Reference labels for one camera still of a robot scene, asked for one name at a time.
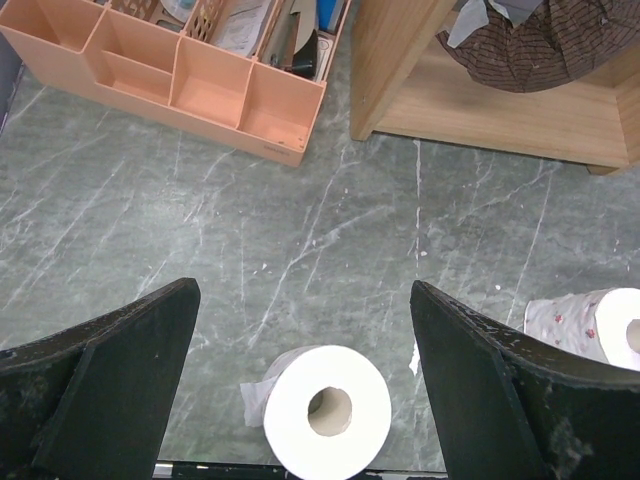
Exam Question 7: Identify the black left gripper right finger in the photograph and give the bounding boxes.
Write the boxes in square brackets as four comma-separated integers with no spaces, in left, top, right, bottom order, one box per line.
[410,281,639,479]

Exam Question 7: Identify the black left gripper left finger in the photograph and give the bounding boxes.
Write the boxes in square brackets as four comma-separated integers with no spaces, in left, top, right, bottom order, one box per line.
[1,278,200,479]

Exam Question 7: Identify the white paper roll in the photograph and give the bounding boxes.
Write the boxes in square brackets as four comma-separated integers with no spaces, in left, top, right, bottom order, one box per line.
[240,345,392,469]
[524,288,639,371]

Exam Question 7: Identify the brown green paper roll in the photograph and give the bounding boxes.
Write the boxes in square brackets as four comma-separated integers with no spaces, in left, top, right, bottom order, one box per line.
[437,1,639,93]

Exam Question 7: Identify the wooden shelf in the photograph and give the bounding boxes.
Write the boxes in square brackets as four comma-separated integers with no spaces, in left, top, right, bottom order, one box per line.
[350,1,639,175]

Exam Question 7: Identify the orange file organizer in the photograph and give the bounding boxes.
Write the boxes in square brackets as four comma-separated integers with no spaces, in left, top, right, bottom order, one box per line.
[1,1,340,166]

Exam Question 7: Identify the items in organizer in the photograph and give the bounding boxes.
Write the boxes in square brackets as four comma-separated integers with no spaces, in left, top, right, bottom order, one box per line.
[146,1,350,82]

